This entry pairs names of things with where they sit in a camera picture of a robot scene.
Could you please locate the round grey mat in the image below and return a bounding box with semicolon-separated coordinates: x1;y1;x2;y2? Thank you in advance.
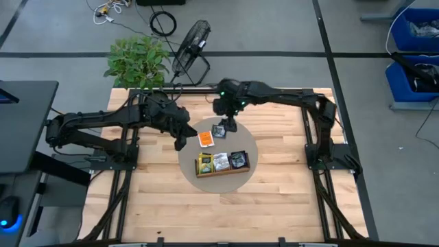
177;116;259;194

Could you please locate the clear plastic bag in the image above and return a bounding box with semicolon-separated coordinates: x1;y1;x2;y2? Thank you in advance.
410;20;439;38

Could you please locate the white yellow cable bundle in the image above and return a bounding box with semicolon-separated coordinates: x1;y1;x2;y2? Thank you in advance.
93;0;131;25

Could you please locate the blue storage bin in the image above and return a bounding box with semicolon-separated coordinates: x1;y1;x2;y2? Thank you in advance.
390;7;439;52
384;54;439;104

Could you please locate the black floor fan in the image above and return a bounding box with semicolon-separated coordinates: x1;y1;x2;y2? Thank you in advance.
170;19;212;87

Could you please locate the black bag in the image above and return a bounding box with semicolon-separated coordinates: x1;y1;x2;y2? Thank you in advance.
411;63;439;93

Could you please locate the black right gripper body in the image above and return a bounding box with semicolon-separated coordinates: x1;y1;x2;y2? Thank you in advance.
213;97;246;134

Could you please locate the black folded stand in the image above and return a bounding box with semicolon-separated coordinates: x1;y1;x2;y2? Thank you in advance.
390;51;439;91

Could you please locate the black equipment case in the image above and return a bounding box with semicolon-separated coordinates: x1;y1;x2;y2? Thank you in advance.
136;0;187;6

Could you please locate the dark desk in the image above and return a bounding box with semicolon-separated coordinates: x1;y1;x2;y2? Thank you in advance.
0;80;59;174

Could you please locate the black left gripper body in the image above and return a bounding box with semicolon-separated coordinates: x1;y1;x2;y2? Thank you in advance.
167;105;192;152

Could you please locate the white orange tea packet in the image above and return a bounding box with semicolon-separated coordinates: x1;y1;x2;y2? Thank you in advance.
212;152;231;172

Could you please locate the grey table foot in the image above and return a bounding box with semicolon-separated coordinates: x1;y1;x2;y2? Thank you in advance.
359;0;412;23
389;100;439;111

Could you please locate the computer monitor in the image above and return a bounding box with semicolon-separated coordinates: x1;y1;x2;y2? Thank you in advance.
0;88;20;105

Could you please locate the black tea packet green print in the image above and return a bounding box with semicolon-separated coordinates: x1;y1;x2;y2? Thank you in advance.
211;123;227;140
230;150;248;169

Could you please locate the wooden tea organizer box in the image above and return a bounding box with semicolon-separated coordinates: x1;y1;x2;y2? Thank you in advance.
194;150;251;179

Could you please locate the green leafy plant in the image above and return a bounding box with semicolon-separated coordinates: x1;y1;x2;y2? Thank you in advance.
104;36;171;91

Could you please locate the coiled black cable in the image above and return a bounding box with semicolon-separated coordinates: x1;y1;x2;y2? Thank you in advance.
149;10;178;37

